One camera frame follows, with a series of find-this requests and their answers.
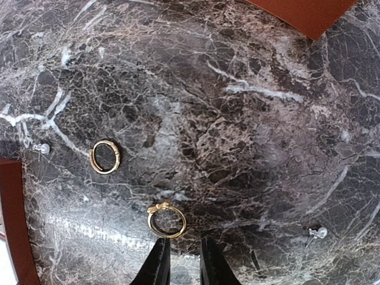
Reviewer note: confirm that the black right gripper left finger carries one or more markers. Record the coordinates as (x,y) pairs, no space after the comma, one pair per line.
(156,268)

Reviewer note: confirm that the beige jewelry tray insert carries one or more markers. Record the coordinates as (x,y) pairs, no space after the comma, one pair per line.
(16,232)

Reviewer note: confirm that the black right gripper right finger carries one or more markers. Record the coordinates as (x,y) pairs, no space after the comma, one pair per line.
(214,269)

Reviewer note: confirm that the silver stud earring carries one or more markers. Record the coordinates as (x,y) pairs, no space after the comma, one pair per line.
(314,234)
(41,148)

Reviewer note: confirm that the red wooden jewelry box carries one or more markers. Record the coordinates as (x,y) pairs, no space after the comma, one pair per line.
(310,17)

